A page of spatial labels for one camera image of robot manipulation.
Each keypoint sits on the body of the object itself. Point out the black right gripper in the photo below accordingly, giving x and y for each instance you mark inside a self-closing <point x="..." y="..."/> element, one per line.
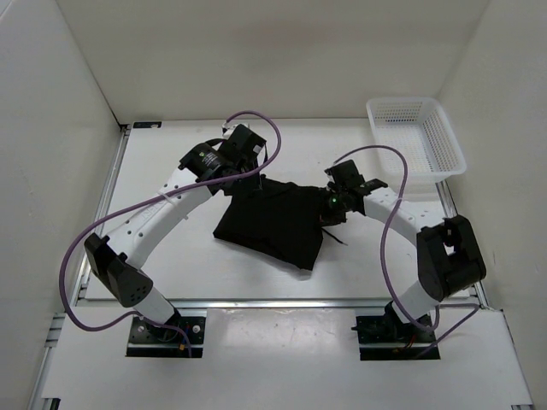
<point x="332" y="219"/>

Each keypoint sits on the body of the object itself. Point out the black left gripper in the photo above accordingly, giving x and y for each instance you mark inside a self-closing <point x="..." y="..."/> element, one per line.
<point x="251" y="186"/>

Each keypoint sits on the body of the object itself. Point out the black trousers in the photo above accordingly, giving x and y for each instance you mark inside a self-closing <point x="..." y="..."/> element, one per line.
<point x="281" y="220"/>

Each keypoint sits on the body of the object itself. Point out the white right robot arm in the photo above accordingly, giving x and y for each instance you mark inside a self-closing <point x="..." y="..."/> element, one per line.
<point x="424" y="230"/>

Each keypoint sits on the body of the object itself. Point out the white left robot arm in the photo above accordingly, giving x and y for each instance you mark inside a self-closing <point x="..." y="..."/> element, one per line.
<point x="117" y="258"/>

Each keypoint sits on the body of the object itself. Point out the white perforated plastic basket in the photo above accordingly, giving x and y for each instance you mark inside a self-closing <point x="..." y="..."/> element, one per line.
<point x="420" y="130"/>

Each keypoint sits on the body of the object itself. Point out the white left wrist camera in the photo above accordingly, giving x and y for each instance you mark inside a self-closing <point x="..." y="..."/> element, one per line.
<point x="227" y="128"/>

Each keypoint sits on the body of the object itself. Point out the aluminium right side rail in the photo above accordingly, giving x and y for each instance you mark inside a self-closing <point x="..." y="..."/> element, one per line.
<point x="468" y="265"/>

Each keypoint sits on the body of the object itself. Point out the aluminium rail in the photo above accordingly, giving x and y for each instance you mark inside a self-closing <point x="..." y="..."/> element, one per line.
<point x="468" y="265"/>
<point x="81" y="275"/>
<point x="270" y="303"/>

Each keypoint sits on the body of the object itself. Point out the aluminium left side rail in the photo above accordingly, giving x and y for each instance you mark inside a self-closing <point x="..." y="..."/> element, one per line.
<point x="81" y="275"/>

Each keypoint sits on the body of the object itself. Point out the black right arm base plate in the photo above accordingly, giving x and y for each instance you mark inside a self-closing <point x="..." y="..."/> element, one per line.
<point x="377" y="343"/>

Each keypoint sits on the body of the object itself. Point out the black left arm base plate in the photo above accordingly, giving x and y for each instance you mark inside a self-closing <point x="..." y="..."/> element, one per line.
<point x="148" y="341"/>

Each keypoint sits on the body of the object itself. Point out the aluminium front rail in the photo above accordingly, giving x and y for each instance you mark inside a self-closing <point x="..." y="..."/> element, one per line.
<point x="270" y="303"/>

